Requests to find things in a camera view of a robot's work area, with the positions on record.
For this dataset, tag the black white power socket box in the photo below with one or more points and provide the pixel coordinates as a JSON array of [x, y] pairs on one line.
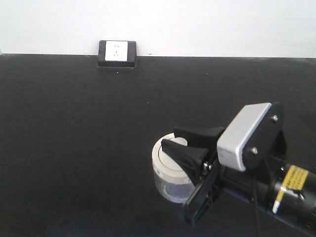
[[117, 54]]

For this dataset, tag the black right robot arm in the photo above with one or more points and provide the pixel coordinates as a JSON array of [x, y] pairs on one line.
[[247, 160]]

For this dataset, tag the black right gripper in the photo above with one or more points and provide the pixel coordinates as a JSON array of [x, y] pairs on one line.
[[210, 178]]

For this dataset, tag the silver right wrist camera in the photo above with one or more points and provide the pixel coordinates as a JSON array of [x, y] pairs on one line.
[[234, 138]]

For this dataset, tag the glass jar with beige lid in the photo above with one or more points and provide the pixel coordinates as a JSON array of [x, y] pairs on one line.
[[170, 179]]

